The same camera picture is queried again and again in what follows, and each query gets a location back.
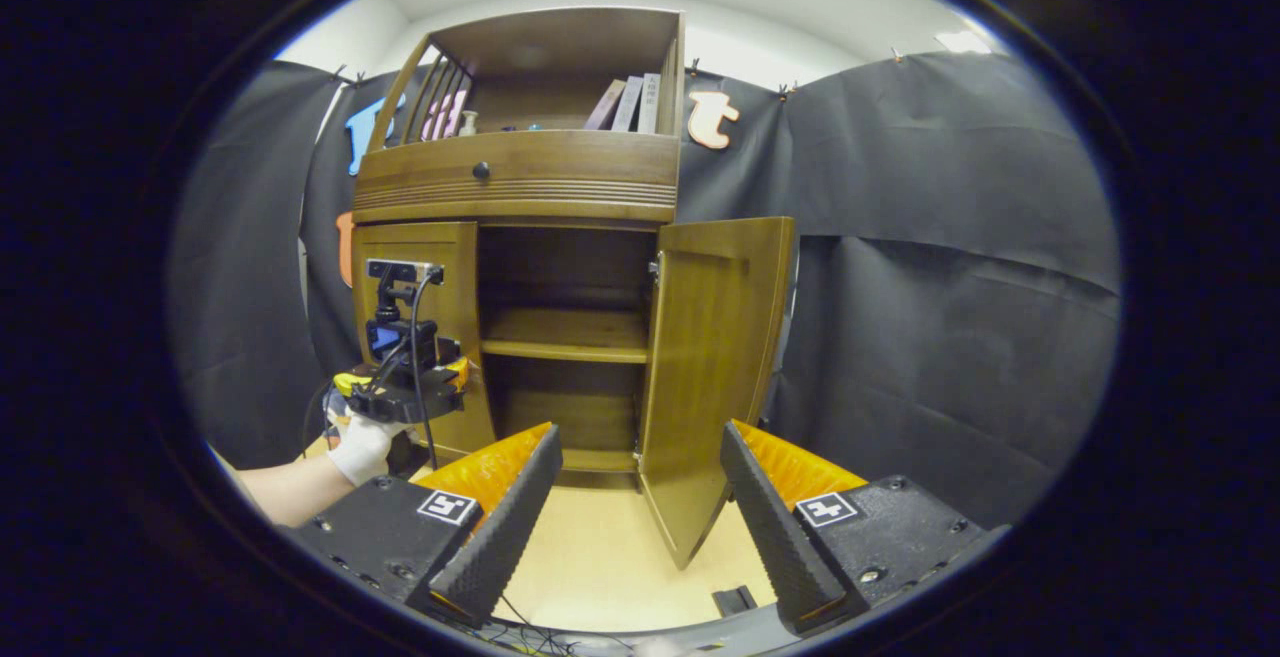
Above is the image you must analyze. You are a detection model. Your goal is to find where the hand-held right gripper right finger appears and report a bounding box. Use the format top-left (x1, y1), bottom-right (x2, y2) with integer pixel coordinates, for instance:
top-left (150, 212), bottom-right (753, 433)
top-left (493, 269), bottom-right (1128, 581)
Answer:
top-left (720, 420), bottom-right (991, 635)

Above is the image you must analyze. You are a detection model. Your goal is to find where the wooden inner cabinet shelf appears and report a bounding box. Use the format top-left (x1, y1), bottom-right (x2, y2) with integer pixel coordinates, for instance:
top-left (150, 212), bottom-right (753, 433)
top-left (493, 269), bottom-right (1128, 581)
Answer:
top-left (480, 309), bottom-right (651, 365)

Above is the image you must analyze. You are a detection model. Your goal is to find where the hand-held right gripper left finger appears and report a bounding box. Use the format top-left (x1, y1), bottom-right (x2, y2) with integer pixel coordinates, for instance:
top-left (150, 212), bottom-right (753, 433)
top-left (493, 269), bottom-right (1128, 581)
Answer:
top-left (290, 423), bottom-right (564, 628)

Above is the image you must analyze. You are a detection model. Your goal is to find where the wooden double-door shoe cabinet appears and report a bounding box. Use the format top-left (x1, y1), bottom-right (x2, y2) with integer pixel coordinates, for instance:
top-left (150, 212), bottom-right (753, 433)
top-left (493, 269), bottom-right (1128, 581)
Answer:
top-left (350, 5), bottom-right (687, 493)

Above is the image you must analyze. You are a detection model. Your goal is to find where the wooden cabinet drawer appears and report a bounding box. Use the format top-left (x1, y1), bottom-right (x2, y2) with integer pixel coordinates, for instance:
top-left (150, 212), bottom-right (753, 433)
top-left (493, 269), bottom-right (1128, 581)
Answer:
top-left (352, 130), bottom-right (681, 226)

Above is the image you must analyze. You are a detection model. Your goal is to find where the black backdrop cloth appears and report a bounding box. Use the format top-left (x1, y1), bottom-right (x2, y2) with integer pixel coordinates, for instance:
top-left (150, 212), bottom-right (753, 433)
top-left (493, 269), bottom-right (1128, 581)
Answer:
top-left (168, 50), bottom-right (1123, 530)

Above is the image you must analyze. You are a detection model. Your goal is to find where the lavender book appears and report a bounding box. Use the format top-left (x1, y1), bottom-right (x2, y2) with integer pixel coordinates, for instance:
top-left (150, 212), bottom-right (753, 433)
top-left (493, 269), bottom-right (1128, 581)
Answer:
top-left (611, 75), bottom-right (645, 133)

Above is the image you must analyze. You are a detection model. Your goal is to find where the black camera cable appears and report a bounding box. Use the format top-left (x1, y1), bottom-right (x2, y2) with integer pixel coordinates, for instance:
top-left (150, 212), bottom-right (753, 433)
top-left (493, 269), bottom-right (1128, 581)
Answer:
top-left (405, 267), bottom-right (446, 473)

